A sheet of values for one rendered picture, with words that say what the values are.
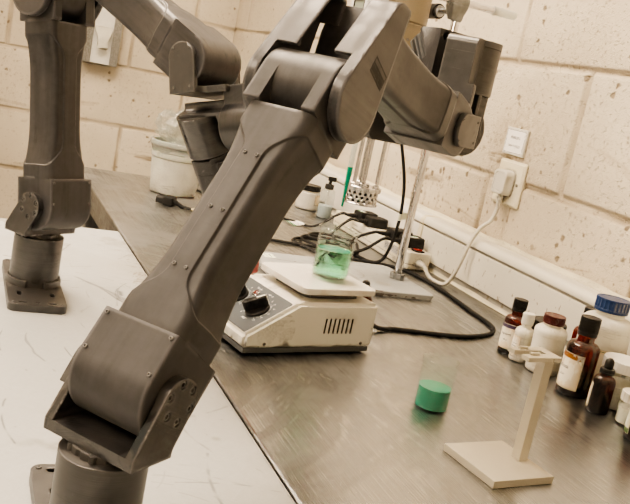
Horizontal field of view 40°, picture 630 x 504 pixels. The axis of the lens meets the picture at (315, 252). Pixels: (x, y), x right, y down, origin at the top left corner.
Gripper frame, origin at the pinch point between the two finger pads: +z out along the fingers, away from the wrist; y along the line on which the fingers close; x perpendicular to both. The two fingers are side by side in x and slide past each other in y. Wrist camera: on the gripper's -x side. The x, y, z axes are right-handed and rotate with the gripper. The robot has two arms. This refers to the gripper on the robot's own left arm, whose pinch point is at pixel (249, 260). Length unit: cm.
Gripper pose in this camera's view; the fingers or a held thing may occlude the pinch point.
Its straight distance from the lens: 104.6
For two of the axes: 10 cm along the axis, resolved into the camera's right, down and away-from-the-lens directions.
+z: 2.5, 8.6, 4.4
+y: -1.0, -4.3, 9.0
